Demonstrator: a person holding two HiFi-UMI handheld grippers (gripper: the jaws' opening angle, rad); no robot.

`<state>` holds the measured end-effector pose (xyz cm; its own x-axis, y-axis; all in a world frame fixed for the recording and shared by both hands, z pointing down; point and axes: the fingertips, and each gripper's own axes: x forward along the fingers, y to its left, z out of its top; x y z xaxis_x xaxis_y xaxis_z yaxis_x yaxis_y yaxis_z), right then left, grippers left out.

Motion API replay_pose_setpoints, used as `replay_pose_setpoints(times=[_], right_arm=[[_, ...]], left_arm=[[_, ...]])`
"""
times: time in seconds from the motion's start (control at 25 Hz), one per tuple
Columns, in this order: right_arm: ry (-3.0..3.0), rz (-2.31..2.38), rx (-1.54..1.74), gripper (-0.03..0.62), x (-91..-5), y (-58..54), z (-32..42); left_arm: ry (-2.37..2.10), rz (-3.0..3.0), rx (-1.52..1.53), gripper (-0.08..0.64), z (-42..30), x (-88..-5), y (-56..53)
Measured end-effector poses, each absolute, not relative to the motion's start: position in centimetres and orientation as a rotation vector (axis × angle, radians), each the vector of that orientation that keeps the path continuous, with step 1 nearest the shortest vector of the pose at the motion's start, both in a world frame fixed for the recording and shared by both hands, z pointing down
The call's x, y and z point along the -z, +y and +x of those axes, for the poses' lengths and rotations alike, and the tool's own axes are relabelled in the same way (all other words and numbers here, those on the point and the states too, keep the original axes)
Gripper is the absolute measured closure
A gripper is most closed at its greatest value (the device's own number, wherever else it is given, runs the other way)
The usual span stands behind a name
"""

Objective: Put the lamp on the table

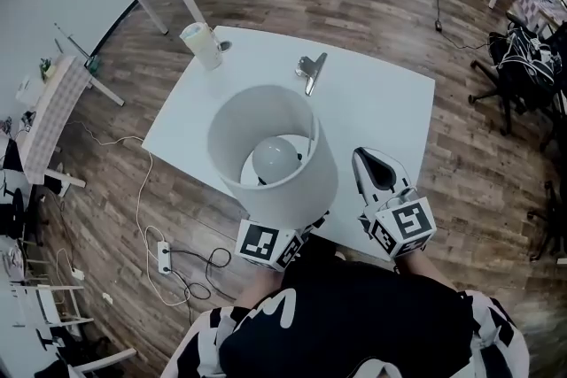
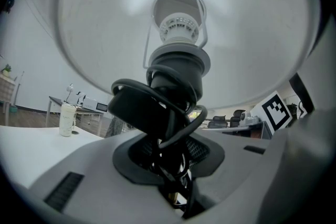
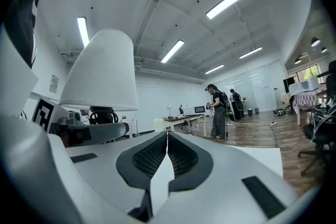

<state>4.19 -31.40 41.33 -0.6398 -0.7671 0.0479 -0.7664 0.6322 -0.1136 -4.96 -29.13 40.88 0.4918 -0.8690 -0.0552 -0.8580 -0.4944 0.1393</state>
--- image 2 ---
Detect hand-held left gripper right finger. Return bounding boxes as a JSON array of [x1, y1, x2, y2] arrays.
[[187, 110, 336, 224]]

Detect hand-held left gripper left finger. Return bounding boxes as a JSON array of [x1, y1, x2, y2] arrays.
[[15, 130, 184, 224]]

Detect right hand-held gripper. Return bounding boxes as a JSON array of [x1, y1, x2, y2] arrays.
[[249, 90, 293, 137]]

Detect white shade table lamp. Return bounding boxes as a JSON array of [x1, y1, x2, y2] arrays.
[[46, 0, 322, 220]]

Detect white square table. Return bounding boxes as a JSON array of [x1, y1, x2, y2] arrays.
[[0, 124, 106, 189]]

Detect black office chair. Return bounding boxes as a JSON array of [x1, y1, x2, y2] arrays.
[[207, 115, 228, 129], [229, 109, 244, 128]]

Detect cream tumbler with lid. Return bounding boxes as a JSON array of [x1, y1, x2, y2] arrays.
[[59, 102, 77, 137]]

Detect large white countertop oven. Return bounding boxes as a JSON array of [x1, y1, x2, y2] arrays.
[[81, 97, 99, 111]]

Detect dark top table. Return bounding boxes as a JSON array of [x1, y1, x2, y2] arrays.
[[48, 96, 106, 137]]

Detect small white gooseneck light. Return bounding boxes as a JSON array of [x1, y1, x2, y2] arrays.
[[65, 83, 74, 103]]

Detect checked cloth table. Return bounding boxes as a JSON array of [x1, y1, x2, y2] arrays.
[[0, 76, 16, 126]]

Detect small potted plant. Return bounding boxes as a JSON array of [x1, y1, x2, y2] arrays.
[[1, 64, 13, 78]]

